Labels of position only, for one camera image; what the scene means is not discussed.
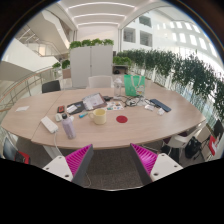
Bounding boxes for colourful sticker sheet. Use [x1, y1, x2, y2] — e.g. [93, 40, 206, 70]
[105, 101, 125, 112]

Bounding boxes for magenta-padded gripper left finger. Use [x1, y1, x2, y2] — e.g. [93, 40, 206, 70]
[42, 143, 95, 187]

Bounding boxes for white card on notebook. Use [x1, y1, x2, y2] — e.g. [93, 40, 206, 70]
[66, 104, 78, 114]

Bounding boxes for pale yellow mug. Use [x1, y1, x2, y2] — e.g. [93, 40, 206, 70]
[88, 108, 108, 126]

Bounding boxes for white swivel chair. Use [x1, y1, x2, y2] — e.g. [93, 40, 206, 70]
[163, 119, 208, 158]

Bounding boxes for white power strip cable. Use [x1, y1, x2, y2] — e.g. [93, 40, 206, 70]
[52, 131, 65, 158]

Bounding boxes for purple drink bottle black cap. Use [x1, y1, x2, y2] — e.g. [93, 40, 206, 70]
[61, 113, 77, 140]

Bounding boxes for black and red chair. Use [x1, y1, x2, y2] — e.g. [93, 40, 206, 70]
[2, 136, 32, 165]

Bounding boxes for open printed magazine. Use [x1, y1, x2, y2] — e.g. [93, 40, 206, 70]
[81, 92, 108, 111]

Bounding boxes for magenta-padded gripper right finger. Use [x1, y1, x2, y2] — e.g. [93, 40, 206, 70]
[129, 143, 184, 186]

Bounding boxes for clear shaker bottle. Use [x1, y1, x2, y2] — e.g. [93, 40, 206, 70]
[113, 77, 123, 98]

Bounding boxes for white cabinet with plants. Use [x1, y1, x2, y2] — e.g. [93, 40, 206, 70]
[69, 38, 115, 89]

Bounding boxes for green tote bag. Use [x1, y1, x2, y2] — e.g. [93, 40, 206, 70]
[123, 74, 146, 98]

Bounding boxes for row of green hedge plants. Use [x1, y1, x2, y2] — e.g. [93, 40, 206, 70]
[113, 49, 224, 118]

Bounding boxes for white paper sheet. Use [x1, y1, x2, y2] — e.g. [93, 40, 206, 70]
[15, 105, 30, 112]

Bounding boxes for ceiling light strips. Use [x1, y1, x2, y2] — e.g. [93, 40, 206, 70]
[68, 1, 136, 28]

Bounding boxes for wooden planter with plants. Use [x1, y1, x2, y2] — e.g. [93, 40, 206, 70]
[51, 59, 72, 80]

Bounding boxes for white power strip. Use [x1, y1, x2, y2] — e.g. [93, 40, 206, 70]
[40, 115, 59, 134]

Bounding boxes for black backpack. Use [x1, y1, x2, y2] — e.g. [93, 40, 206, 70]
[185, 135, 202, 159]

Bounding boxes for flat round red coaster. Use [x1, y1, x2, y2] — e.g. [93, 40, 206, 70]
[115, 114, 129, 124]

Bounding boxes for black notebook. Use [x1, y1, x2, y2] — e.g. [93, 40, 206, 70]
[65, 100, 86, 116]

